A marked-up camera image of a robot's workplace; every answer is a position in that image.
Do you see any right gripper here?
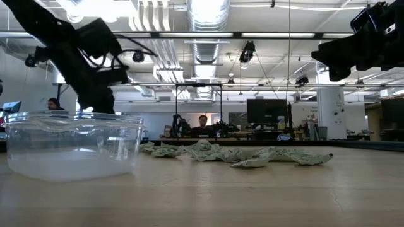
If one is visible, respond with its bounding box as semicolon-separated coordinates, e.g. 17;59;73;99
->
311;18;404;82

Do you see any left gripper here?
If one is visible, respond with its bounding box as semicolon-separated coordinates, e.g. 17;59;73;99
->
33;37;129;114

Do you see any clear plastic container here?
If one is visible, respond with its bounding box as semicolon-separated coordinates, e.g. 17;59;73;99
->
2;110;146;183

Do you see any person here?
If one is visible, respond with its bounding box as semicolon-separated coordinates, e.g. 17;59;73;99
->
191;114;216;139
47;97;66;111

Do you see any white round pillar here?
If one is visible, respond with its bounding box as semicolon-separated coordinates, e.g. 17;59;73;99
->
316;71;347;140

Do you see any grey waste bin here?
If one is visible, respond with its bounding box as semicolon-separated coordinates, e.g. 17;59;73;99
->
317;125;329;141

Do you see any large dark screen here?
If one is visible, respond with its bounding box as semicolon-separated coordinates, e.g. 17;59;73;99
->
381;98;404;141

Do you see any tilted computer screen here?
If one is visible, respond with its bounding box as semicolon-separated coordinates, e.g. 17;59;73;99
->
0;100;22;115

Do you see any black computer monitor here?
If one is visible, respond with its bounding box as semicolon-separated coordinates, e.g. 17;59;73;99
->
246;98;293;124

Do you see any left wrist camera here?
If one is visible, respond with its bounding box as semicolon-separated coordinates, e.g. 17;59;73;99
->
77;18;123;59

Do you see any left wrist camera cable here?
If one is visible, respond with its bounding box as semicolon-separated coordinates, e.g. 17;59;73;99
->
80;33;158;92

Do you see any black table frame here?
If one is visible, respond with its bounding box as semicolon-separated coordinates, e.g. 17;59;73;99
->
0;138;404;153

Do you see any black overhead camera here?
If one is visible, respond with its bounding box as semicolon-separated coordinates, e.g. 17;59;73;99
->
239;40;256;64

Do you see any black workstation frame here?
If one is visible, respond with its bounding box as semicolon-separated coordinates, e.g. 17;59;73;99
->
174;83;223;139

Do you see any silver ventilation duct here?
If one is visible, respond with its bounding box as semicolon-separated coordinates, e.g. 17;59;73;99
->
186;0;230;64

